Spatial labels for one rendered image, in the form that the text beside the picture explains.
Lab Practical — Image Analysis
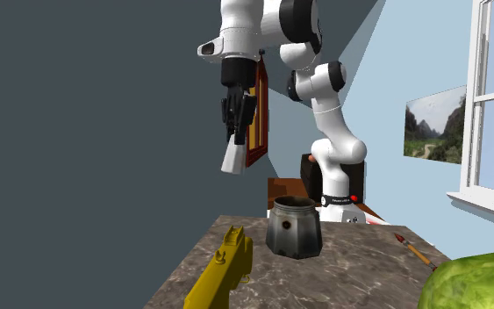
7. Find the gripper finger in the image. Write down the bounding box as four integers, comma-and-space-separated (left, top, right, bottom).
221, 97, 235, 144
220, 87, 258, 176

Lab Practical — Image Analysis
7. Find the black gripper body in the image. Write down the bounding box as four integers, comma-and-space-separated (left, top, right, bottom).
220, 56, 259, 90

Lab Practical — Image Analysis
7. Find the black box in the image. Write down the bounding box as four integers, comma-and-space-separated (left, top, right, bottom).
299, 153, 366, 206

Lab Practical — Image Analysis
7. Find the grey metal moka pot base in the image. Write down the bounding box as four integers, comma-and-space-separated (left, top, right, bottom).
265, 195, 324, 261

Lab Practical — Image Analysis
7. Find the yellow toy gun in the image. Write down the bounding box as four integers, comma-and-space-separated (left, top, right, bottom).
183, 225, 254, 309

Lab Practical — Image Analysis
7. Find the white window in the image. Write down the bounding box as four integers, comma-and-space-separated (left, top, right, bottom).
445, 0, 494, 222

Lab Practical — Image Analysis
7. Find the green watermelon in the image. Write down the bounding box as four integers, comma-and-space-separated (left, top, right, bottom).
417, 248, 494, 309

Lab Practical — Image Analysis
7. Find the red framed yellow wall picture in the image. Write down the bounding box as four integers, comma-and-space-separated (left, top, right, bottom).
245, 54, 270, 169

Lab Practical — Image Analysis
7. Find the landscape wall picture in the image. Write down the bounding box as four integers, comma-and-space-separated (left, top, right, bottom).
403, 84, 468, 165

